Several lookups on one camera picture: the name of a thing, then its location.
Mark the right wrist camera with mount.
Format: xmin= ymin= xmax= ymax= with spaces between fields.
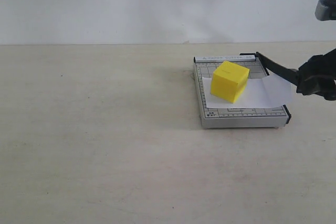
xmin=314 ymin=0 xmax=335 ymax=21

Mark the grey paper cutter base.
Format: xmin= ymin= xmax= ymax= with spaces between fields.
xmin=193 ymin=54 xmax=291 ymax=129

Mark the white paper sheet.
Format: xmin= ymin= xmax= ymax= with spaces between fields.
xmin=202 ymin=74 xmax=293 ymax=109

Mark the black cutter blade arm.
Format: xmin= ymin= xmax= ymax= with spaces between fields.
xmin=239 ymin=51 xmax=336 ymax=101

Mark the yellow foam cube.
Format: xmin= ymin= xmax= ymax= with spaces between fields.
xmin=210 ymin=61 xmax=249 ymax=103

